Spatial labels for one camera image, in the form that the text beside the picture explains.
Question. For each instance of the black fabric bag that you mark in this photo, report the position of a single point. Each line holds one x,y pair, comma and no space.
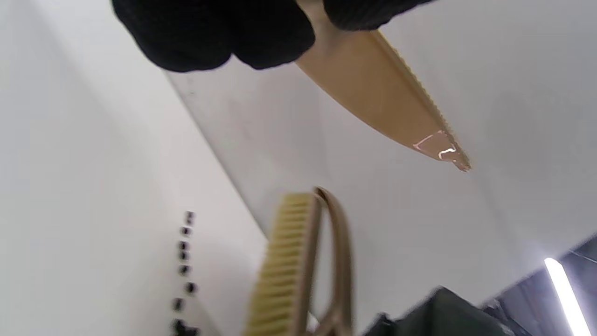
443,315

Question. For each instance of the white ceiling light strip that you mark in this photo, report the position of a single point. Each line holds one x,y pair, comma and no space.
564,294

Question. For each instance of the beige serrated plastic knife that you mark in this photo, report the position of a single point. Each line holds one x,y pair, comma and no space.
373,84

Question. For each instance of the person's left hand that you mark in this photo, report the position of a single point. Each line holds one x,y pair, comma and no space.
210,32

